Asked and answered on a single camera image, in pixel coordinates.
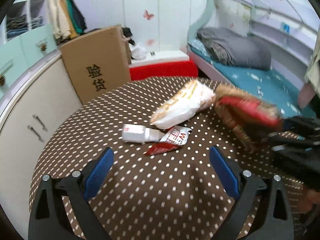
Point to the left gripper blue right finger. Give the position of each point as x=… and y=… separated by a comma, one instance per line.
x=224, y=172

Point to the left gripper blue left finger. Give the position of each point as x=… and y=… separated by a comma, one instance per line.
x=95, y=172

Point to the red white torn wrapper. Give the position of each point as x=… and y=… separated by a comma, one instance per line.
x=175, y=138

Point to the red brown snack bag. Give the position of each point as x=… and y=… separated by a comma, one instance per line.
x=248, y=117

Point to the small white bottle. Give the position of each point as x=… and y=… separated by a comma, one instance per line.
x=140, y=134

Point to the white orange plastic bag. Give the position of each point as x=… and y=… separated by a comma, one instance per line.
x=193, y=97

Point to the operator right hand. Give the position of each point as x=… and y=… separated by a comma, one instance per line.
x=308, y=199

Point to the brown polka dot tablecloth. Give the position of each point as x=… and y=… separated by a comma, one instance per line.
x=174, y=195

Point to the teal bed mattress cover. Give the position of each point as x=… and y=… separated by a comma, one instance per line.
x=270, y=86

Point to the cream low cabinet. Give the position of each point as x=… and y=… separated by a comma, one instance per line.
x=45, y=100

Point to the brown cardboard box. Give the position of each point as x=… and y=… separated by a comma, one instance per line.
x=97, y=62

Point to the red storage bench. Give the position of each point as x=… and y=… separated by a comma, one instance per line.
x=163, y=63

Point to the grey folded duvet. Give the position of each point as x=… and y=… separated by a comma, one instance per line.
x=231, y=49

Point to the white bag on bench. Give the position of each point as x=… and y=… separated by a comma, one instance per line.
x=138, y=51

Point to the teal drawer unit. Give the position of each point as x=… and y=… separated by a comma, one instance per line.
x=22, y=52

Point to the hanging clothes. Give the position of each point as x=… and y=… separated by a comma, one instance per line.
x=66, y=20

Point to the wardrobe with butterfly stickers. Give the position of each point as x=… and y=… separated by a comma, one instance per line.
x=157, y=25

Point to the white cubby shelf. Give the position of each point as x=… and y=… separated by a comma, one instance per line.
x=24, y=16

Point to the teal bunk bed frame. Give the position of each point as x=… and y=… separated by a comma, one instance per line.
x=288, y=27

